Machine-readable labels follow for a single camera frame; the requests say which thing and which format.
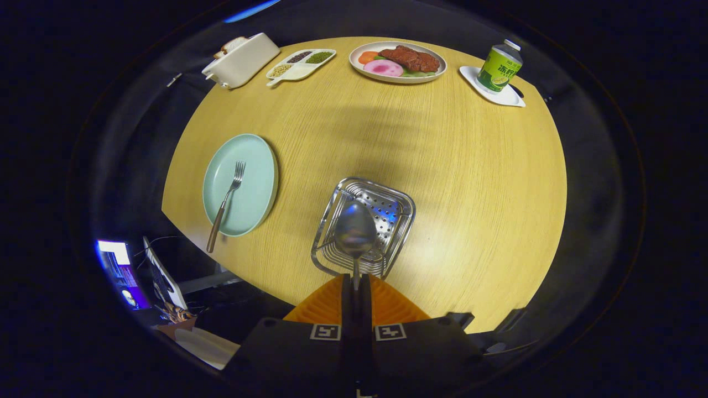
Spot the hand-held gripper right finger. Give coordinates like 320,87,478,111
358,274,496,394

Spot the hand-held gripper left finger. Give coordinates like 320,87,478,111
221,274,358,396

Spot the metal spoon dark handle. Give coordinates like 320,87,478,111
335,201,378,292

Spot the metal fork brown handle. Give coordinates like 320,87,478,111
206,161,246,254

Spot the square perforated metal tray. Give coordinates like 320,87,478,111
310,177,417,280

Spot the white paper sheet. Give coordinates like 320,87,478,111
174,326,241,370

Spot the light green round plate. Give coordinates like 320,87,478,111
202,133,279,238

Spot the brown cardboard box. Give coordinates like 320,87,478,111
158,307,197,338

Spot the lit computer monitor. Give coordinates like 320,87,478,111
97,239,151,310

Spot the white round food plate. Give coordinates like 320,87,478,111
349,41,447,85

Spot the pink round food slice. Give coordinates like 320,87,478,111
363,59,404,77

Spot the white divided dish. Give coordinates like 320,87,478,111
265,48,337,88

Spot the white square saucer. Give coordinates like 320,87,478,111
459,66,527,108

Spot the brown steak piece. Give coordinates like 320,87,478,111
378,45,441,72

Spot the white toaster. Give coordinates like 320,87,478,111
201,32,281,90

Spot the green label plastic bottle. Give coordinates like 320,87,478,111
477,39,524,93

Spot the grey metal table frame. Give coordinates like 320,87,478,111
177,270,244,295

